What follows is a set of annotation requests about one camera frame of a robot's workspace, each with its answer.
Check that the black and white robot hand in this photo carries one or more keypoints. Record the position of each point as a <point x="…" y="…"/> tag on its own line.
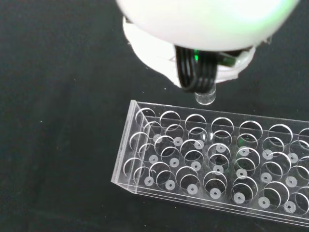
<point x="198" y="24"/>

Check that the clear plastic test tube rack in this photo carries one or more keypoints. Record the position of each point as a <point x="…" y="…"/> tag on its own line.
<point x="193" y="169"/>

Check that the black bench cloth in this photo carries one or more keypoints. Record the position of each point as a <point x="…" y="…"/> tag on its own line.
<point x="60" y="108"/>

